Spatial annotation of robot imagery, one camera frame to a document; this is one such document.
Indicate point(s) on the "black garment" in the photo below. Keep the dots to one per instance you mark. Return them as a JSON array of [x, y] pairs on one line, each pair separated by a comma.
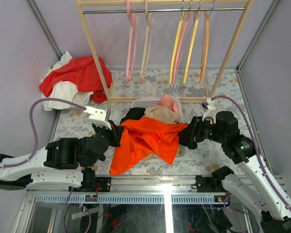
[[135, 113]]

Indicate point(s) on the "pink garment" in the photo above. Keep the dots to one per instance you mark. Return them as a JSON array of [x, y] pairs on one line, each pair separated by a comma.
[[168, 102]]

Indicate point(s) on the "white cloth pile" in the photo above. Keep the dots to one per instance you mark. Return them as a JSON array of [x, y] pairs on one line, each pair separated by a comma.
[[65, 90]]

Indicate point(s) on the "orange wavy hanger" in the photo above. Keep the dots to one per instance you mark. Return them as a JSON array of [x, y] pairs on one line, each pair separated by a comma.
[[206, 42]]

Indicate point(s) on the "orange t shirt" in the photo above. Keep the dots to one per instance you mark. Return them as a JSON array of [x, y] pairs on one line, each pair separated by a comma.
[[140, 138]]

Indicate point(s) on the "yellow hanger right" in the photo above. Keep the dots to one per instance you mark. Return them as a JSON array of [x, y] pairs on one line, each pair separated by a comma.
[[194, 30]]

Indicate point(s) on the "red cloth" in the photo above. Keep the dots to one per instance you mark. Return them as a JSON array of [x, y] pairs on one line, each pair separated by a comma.
[[81, 71]]

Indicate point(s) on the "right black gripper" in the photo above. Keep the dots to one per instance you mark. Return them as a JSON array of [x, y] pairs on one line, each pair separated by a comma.
[[194, 130]]

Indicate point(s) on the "beige garment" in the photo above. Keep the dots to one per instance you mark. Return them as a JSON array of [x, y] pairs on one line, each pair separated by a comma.
[[166, 116]]

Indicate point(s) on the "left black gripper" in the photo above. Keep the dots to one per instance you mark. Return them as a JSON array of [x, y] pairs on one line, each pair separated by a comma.
[[116, 132]]

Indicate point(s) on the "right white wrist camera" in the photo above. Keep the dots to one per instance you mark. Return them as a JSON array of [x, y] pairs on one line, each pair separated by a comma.
[[209, 109]]

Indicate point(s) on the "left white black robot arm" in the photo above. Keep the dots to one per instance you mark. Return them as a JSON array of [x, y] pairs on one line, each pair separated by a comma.
[[66, 162]]

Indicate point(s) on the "white laundry basket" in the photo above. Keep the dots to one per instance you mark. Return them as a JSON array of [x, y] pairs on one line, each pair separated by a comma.
[[148, 102]]

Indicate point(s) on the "yellow hanger left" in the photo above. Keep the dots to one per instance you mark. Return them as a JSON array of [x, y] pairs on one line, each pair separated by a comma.
[[176, 42]]

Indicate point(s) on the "aluminium rail frame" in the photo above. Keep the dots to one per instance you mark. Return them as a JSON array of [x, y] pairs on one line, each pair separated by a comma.
[[134, 190]]

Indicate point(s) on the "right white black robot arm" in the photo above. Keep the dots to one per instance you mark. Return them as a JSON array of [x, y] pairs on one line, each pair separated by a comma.
[[247, 155]]

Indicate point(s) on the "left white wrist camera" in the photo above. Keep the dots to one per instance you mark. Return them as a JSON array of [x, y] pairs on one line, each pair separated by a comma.
[[99, 116]]

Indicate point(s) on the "pink hanger left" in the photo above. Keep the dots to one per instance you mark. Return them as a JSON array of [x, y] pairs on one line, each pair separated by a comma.
[[133, 37]]

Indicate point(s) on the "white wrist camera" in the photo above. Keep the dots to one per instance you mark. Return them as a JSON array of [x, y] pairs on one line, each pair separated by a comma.
[[209, 109], [99, 116]]

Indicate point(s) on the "yellow hanger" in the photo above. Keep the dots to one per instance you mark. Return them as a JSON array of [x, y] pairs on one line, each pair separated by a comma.
[[194, 30], [176, 42]]

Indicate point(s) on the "beige wooden hanger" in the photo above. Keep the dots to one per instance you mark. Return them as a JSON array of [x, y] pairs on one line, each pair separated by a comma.
[[148, 42]]

